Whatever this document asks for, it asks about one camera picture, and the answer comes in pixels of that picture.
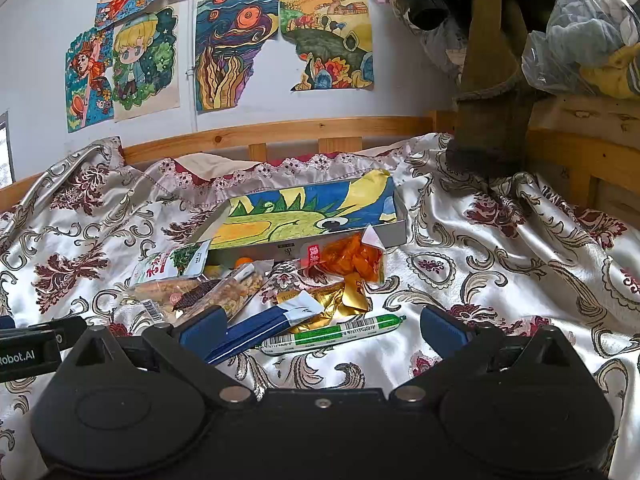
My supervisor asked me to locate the clear mixed nuts bag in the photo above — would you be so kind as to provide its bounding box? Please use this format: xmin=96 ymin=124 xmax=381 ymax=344
xmin=129 ymin=260 xmax=273 ymax=326

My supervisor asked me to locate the blue snack stick packet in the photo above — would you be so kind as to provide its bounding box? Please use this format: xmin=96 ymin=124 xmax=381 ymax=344
xmin=205 ymin=307 xmax=291 ymax=365

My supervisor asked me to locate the white green pickle packet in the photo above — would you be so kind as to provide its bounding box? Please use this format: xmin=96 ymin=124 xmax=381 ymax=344
xmin=129 ymin=240 xmax=210 ymax=285

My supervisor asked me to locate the small orange tangerine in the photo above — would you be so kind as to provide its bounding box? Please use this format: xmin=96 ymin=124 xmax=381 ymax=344
xmin=234 ymin=257 xmax=254 ymax=268

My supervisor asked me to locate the gold foil snack wrapper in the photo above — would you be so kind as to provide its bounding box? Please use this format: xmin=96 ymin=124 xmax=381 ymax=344
xmin=273 ymin=273 xmax=372 ymax=334

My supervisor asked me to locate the orange foil snack bag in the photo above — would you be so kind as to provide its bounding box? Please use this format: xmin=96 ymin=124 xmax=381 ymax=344
xmin=300 ymin=229 xmax=384 ymax=283

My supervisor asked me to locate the floral satin bedspread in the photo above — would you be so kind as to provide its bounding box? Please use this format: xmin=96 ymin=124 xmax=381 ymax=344
xmin=0 ymin=131 xmax=640 ymax=480

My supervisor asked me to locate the beige pillow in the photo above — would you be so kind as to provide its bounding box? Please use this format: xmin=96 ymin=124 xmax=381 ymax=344
xmin=176 ymin=153 xmax=258 ymax=181

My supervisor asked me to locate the olive brown hanging garment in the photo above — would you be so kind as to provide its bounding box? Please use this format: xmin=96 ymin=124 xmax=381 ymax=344
xmin=447 ymin=0 xmax=536 ymax=179

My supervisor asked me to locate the red-haired girl drawing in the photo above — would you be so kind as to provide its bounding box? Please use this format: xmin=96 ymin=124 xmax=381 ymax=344
xmin=65 ymin=28 xmax=114 ymax=133

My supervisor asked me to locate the blond child drawing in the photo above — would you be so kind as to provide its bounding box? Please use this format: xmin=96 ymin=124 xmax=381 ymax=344
xmin=112 ymin=6 xmax=180 ymax=122

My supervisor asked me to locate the patterned hanging cloth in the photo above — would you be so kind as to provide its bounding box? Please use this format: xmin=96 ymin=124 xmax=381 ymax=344
xmin=390 ymin=0 xmax=468 ymax=86

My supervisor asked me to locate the swirly night sky drawing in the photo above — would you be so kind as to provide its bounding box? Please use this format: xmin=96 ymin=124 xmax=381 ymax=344
xmin=194 ymin=0 xmax=279 ymax=114

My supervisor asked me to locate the landscape field drawing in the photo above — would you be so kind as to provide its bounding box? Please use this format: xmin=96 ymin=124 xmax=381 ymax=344
xmin=279 ymin=0 xmax=374 ymax=92

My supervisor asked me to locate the clear plastic bag with clothes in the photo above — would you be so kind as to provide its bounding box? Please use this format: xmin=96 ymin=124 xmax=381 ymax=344
xmin=522 ymin=0 xmax=639 ymax=101

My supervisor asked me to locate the window frame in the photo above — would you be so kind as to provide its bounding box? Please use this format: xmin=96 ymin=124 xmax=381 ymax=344
xmin=0 ymin=112 xmax=15 ymax=188

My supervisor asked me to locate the wooden bed frame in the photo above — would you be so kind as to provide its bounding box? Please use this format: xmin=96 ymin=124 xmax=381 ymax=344
xmin=0 ymin=94 xmax=640 ymax=231

